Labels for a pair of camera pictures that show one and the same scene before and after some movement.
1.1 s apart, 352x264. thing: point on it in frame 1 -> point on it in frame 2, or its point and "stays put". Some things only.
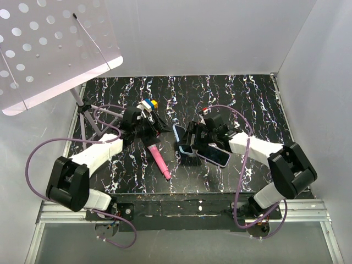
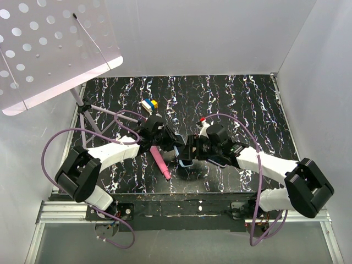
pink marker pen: x=159 y=161 stays put
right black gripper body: x=204 y=137 -> x=204 y=148
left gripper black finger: x=157 y=123 -> x=171 y=139
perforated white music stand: x=47 y=47 stays put
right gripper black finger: x=190 y=136 -> x=185 y=152
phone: x=179 y=130 -> x=183 y=163
